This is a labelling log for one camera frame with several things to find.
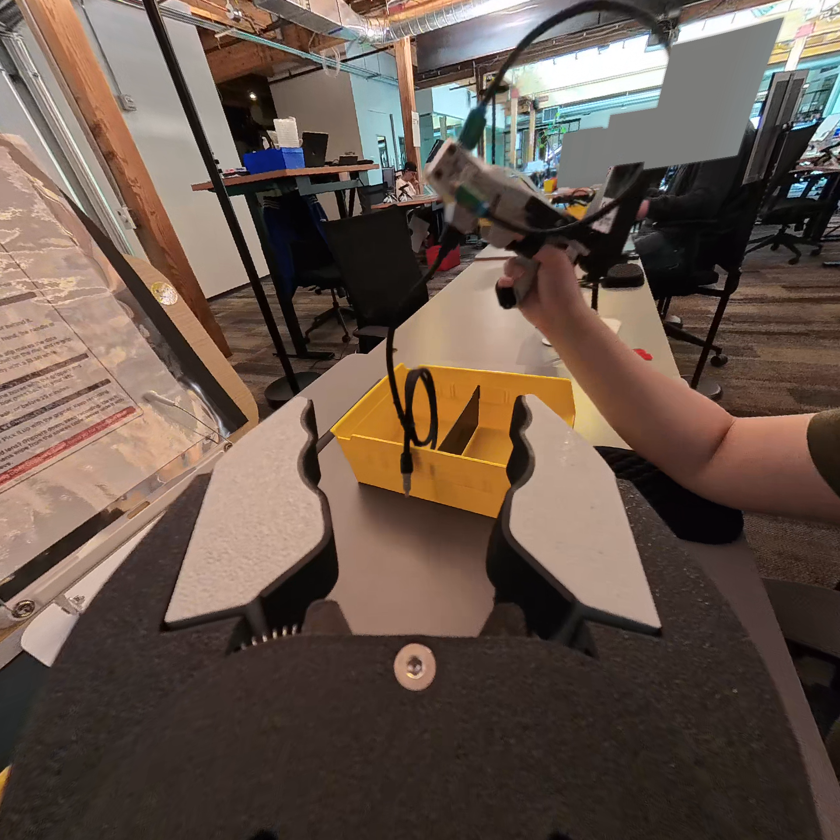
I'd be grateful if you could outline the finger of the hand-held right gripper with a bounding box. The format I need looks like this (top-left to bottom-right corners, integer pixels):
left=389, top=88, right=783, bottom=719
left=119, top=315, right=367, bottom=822
left=489, top=171, right=559, bottom=219
left=486, top=215, right=567, bottom=250

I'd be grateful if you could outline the white adapter block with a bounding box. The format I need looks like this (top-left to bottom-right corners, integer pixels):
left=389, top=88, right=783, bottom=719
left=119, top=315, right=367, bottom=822
left=425, top=139, right=506, bottom=231

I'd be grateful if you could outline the black pole stand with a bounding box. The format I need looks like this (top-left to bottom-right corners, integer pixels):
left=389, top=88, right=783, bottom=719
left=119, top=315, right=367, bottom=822
left=141, top=0, right=322, bottom=409

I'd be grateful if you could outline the wood top standing desk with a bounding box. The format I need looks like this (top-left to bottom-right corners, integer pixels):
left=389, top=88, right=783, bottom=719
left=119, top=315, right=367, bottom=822
left=192, top=164, right=380, bottom=361

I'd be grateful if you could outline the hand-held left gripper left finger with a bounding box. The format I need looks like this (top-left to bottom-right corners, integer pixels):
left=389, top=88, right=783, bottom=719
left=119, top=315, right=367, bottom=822
left=164, top=395, right=340, bottom=627

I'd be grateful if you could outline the office chair with blue jacket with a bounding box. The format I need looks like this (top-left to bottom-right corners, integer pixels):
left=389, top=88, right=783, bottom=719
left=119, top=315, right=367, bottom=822
left=262, top=193, right=355, bottom=345

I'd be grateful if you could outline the person's right forearm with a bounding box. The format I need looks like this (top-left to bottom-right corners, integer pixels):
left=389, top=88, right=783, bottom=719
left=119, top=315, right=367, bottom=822
left=545, top=314, right=840, bottom=501

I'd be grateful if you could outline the black office chair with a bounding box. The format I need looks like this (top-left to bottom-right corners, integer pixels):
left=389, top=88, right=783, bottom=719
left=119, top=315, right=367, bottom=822
left=325, top=209, right=431, bottom=355

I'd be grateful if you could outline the acrylic instruction sign stand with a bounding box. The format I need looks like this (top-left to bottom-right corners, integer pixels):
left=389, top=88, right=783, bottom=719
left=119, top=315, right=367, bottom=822
left=0, top=134, right=249, bottom=631

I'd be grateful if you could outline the blue storage bin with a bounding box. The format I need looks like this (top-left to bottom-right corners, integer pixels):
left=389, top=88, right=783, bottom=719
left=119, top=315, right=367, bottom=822
left=243, top=147, right=306, bottom=175

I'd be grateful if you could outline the wooden support post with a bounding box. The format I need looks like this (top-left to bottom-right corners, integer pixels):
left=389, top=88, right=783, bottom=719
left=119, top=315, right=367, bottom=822
left=20, top=0, right=232, bottom=358

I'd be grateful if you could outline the thin black jack cable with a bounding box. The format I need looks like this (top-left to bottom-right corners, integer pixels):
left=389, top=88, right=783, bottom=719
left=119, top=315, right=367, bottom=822
left=386, top=223, right=463, bottom=498

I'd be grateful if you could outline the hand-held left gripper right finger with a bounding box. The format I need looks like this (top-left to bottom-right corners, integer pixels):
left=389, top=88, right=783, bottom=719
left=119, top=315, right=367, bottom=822
left=486, top=394, right=662, bottom=637

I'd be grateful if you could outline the person's right hand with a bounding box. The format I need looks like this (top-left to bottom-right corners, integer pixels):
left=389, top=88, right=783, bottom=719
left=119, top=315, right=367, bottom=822
left=497, top=246, right=616, bottom=343

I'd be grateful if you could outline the yellow plastic bin with divider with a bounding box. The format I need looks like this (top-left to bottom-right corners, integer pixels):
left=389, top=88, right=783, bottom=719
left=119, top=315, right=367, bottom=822
left=331, top=364, right=577, bottom=519

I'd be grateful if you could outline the black panel on stand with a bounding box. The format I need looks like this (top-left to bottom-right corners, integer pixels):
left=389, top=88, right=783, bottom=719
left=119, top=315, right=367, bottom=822
left=682, top=69, right=812, bottom=403

